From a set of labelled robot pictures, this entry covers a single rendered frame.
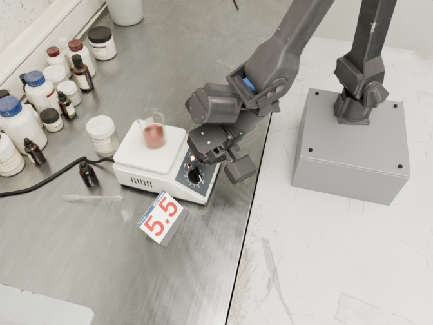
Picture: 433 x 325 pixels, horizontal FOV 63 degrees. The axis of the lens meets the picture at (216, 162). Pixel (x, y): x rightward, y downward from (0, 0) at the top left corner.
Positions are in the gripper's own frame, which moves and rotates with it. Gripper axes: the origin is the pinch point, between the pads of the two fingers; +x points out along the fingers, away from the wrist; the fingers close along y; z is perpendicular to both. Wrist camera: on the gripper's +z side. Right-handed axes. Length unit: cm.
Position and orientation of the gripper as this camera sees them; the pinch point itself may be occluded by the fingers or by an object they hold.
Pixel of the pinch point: (209, 148)
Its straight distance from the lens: 72.4
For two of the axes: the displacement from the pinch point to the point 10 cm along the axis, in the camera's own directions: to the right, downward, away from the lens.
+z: -7.2, 3.2, -6.2
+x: -4.8, 4.3, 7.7
